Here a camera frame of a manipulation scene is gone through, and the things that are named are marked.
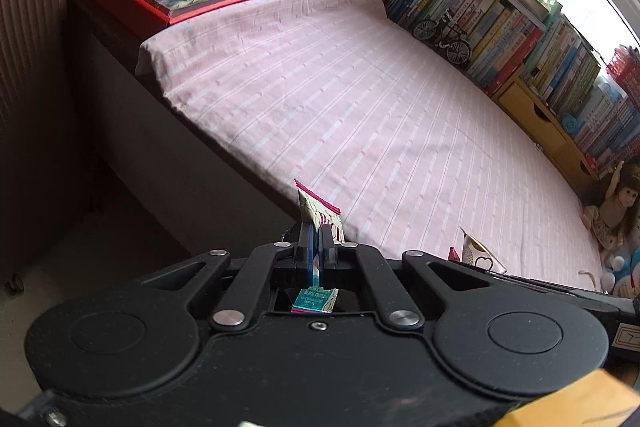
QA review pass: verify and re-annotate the row of tall colourful books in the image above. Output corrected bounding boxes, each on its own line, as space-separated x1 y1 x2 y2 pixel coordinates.
387 0 551 96

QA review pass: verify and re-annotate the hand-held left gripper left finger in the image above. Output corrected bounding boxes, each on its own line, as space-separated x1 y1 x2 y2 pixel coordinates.
132 221 316 334

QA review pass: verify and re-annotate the wooden drawer organizer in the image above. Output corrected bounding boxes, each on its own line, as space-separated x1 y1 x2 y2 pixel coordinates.
492 74 601 193

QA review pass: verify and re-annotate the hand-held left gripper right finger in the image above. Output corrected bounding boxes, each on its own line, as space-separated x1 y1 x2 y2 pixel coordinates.
319 224 496 333

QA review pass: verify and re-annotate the model bicycle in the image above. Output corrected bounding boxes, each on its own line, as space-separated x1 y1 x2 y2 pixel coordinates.
412 9 472 67

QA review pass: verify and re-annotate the pink and green snack packet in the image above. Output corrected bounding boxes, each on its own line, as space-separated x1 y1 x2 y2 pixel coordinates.
291 179 346 314

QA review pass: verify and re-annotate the brown-haired doll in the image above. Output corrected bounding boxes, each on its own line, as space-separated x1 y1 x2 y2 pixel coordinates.
582 161 640 253

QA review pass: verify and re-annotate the pink striped sheet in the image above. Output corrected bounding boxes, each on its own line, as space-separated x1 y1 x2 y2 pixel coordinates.
135 0 609 294

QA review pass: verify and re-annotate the pink ribbed suitcase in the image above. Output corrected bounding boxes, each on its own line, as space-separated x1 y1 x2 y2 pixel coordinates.
0 0 69 296

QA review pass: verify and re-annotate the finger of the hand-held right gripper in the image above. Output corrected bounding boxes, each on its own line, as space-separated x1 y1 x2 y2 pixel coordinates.
482 270 621 313

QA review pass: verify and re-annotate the white heart print wrapper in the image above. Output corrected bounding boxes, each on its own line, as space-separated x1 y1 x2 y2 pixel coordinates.
447 227 509 276

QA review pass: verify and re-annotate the red mesh basket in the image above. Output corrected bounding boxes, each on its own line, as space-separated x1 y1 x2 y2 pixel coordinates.
606 45 640 108

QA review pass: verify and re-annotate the blue plush toy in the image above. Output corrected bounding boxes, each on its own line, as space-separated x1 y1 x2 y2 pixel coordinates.
602 244 640 298

